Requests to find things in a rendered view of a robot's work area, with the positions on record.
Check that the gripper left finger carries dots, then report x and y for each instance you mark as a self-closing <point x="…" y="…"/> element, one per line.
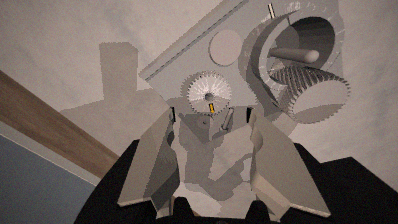
<point x="141" y="182"/>

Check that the grey toothed gear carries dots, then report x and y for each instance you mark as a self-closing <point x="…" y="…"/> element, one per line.
<point x="209" y="82"/>

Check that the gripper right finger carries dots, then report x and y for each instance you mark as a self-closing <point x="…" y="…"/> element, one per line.
<point x="295" y="187"/>

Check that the grey metal bolt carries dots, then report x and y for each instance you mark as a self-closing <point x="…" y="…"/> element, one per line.
<point x="224" y="127"/>

